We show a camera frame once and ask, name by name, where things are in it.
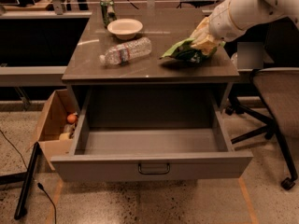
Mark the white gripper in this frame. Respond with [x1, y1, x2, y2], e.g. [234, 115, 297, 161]
[191, 0, 245, 55]

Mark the green rice chip bag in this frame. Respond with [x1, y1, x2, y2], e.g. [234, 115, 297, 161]
[161, 38, 224, 63]

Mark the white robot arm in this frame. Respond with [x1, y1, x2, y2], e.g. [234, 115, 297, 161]
[191, 0, 299, 51]

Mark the grey cabinet with top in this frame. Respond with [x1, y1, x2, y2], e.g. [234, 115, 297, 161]
[63, 8, 239, 107]

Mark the open grey top drawer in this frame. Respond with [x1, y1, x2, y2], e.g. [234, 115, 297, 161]
[51, 88, 252, 182]

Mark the white paper bowl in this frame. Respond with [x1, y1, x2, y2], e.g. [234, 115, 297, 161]
[107, 19, 143, 40]

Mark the clear plastic water bottle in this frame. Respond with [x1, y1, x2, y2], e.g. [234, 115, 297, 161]
[99, 37, 152, 65]

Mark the black office chair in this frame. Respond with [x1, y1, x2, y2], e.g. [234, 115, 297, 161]
[225, 67, 299, 190]

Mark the green soda can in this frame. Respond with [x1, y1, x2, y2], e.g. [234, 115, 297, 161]
[100, 0, 117, 27]

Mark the orange fruit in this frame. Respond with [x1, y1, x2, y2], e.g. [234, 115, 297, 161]
[66, 114, 78, 124]

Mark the yellow item in box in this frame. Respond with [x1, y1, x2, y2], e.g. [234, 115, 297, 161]
[59, 133, 71, 140]

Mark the brown cardboard box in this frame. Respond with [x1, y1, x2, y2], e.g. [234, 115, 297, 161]
[29, 90, 75, 171]

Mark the black floor stand leg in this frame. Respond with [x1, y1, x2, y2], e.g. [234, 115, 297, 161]
[14, 142, 40, 220]

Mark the black drawer handle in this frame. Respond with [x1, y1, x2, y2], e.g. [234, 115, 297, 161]
[138, 163, 170, 175]

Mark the black floor cable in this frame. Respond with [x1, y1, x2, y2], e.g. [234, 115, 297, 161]
[0, 128, 58, 224]

